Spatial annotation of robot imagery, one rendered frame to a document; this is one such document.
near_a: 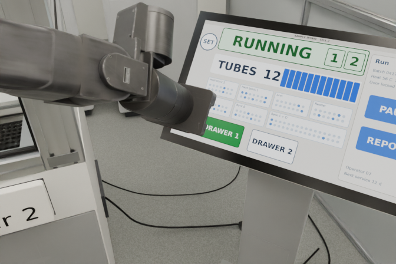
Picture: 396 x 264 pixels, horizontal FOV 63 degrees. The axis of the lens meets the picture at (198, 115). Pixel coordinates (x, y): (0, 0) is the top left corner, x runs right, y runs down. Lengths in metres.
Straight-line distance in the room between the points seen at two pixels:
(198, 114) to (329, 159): 0.30
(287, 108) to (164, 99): 0.34
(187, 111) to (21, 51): 0.23
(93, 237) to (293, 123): 0.56
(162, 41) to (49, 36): 0.14
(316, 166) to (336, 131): 0.08
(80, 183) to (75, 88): 0.49
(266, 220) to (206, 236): 0.86
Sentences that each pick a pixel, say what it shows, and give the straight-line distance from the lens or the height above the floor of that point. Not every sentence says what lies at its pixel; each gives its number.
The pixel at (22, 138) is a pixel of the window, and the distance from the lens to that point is 0.72.
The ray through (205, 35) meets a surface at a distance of 0.76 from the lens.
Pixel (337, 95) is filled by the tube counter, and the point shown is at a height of 1.10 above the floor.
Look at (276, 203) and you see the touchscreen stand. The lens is 0.87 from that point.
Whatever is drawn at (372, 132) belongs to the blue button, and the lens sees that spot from 0.66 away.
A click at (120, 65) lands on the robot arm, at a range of 0.33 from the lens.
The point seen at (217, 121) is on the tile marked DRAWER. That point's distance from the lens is 0.69.
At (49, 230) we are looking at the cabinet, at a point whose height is 0.77.
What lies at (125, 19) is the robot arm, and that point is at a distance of 0.40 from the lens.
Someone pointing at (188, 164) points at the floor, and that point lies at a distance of 2.12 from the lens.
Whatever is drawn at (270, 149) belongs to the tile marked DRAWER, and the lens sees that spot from 0.66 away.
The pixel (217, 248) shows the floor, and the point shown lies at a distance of 1.72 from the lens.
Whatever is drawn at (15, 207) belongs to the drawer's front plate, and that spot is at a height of 0.88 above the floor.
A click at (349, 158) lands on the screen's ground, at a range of 0.66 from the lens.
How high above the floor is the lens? 1.41
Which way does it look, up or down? 33 degrees down
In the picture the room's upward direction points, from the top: straight up
